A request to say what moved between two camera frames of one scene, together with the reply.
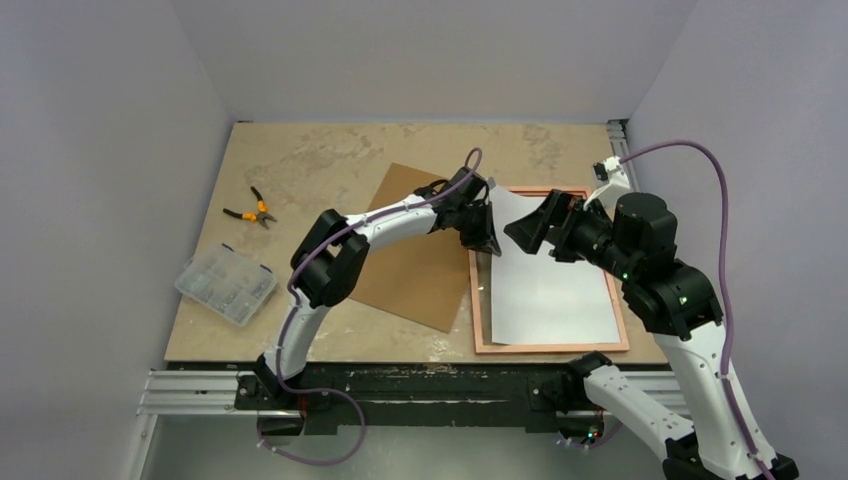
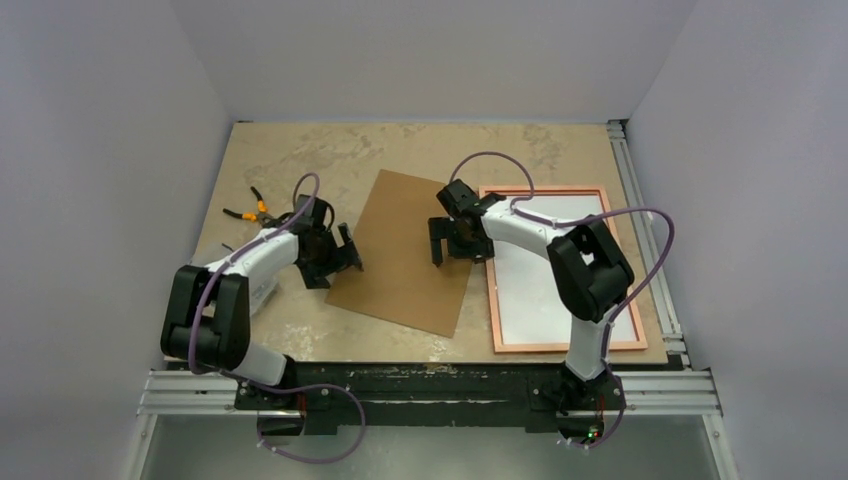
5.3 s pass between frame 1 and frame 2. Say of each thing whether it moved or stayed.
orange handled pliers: stayed
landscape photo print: stayed
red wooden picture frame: moved
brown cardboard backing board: stayed
